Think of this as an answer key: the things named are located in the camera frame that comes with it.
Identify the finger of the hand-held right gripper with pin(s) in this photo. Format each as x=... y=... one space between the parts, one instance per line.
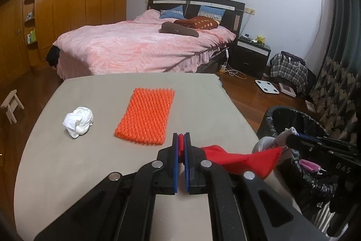
x=293 y=141
x=308 y=136

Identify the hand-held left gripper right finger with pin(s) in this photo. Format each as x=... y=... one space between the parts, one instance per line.
x=187 y=167

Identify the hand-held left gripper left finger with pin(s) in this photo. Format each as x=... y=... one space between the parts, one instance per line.
x=175 y=167

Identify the trash bin with black bag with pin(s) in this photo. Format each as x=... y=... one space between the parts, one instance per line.
x=270 y=122

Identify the grey sock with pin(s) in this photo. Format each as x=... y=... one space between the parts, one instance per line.
x=263 y=143

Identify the red cloth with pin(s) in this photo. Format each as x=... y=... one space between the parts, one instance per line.
x=248 y=163

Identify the white cloth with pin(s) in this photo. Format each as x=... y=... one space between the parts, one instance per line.
x=79 y=121

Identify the white flat box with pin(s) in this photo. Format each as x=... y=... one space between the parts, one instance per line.
x=287 y=89

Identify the orange bumpy plastic mat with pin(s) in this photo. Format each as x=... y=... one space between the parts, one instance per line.
x=146 y=116

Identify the white bathroom scale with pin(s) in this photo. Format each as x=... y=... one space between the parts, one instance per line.
x=267 y=86

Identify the plaid bag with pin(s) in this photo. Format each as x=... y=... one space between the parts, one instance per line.
x=287 y=71

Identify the black white nightstand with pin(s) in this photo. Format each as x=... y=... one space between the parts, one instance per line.
x=248 y=60

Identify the yellow power strip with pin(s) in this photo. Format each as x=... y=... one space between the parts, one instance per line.
x=223 y=69

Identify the yellow plush toy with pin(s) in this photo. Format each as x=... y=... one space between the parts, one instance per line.
x=260 y=40

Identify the dark patterned curtain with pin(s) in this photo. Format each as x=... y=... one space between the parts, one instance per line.
x=347 y=32

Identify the bed with pink cover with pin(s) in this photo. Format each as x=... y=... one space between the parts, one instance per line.
x=127 y=43

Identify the brown bolster pillow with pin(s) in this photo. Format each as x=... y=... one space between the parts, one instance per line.
x=177 y=29

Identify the red dotted pillow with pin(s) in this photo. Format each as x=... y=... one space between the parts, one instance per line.
x=200 y=23

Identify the blue patterned pillow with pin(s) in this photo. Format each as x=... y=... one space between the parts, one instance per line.
x=211 y=13

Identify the black clothing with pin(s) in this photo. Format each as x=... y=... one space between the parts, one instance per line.
x=53 y=56

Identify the small wooden stool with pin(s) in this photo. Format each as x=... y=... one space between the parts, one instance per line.
x=11 y=104

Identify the green bottle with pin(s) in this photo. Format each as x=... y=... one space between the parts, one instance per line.
x=31 y=36

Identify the wall outlet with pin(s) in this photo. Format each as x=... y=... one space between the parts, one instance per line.
x=250 y=11

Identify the dark wooden bed frame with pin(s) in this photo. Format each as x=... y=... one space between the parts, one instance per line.
x=193 y=11

